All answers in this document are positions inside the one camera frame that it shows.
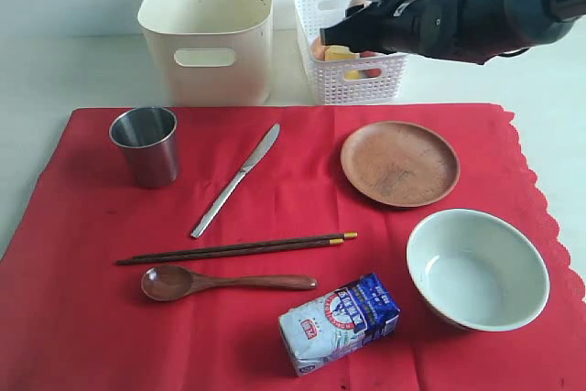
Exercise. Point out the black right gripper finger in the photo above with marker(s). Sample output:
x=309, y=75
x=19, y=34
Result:
x=362, y=13
x=352, y=35

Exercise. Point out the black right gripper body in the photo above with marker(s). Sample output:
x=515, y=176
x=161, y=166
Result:
x=425, y=27

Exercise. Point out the yellow cheese wedge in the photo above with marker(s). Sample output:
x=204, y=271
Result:
x=336, y=52

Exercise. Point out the yellow lemon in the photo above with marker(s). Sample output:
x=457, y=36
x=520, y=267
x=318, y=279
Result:
x=352, y=75

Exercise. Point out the orange fried chicken piece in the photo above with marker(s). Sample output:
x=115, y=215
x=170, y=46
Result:
x=318, y=50

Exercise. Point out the blue white milk carton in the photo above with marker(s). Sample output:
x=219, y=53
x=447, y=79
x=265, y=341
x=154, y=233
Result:
x=338, y=323

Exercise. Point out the brown egg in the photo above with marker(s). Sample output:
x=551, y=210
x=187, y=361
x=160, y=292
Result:
x=361, y=3

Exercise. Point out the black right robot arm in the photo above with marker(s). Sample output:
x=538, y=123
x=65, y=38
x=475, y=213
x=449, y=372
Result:
x=471, y=31

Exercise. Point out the white perforated plastic basket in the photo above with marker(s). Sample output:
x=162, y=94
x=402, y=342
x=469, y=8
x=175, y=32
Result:
x=326, y=78

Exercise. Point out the brown wooden plate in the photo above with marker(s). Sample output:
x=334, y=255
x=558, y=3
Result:
x=400, y=164

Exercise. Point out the cream plastic storage bin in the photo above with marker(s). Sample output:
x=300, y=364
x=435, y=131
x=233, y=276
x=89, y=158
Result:
x=211, y=52

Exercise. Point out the stainless steel table knife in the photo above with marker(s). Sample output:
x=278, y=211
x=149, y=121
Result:
x=255, y=157

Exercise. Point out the stainless steel cup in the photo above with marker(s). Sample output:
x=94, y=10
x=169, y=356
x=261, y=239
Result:
x=146, y=136

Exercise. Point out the pale green ceramic bowl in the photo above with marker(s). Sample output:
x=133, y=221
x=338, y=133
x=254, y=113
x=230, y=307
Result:
x=477, y=271

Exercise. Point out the dark wooden spoon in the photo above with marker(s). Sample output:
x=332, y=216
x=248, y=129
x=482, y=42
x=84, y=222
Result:
x=168, y=282

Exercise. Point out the red tablecloth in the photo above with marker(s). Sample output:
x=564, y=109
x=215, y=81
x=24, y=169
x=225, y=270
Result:
x=73, y=320

